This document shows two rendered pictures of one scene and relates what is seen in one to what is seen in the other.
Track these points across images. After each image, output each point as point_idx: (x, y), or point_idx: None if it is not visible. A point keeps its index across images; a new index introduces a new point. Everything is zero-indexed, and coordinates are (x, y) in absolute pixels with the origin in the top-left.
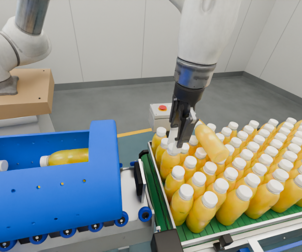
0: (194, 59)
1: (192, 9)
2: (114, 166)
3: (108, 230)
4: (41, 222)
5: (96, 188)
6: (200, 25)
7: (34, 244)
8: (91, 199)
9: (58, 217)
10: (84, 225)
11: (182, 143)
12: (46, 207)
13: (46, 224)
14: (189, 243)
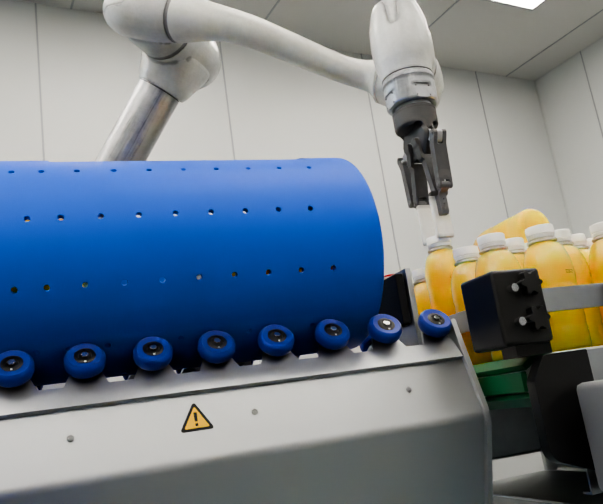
0: (402, 63)
1: (380, 26)
2: (346, 161)
3: (364, 359)
4: (257, 212)
5: (330, 174)
6: (393, 31)
7: (212, 353)
8: (326, 185)
9: (282, 206)
10: (320, 253)
11: (445, 200)
12: (263, 187)
13: (263, 219)
14: (546, 290)
